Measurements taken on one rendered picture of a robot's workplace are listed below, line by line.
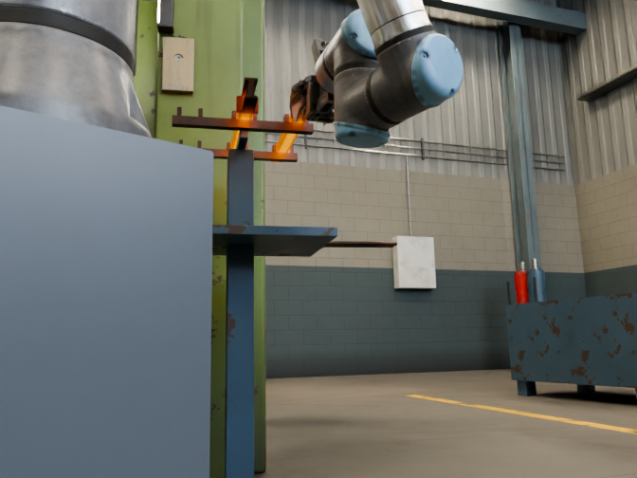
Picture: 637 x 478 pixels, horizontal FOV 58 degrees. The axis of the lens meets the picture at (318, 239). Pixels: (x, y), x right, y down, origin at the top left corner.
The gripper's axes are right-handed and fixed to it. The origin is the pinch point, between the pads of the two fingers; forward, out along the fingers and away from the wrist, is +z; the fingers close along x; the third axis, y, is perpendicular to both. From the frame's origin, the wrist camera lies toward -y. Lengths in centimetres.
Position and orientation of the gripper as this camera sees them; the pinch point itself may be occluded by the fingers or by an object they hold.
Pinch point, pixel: (304, 106)
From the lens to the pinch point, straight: 130.8
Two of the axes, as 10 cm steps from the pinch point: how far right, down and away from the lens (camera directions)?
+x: 9.5, 0.3, 3.2
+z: -3.2, 1.8, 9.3
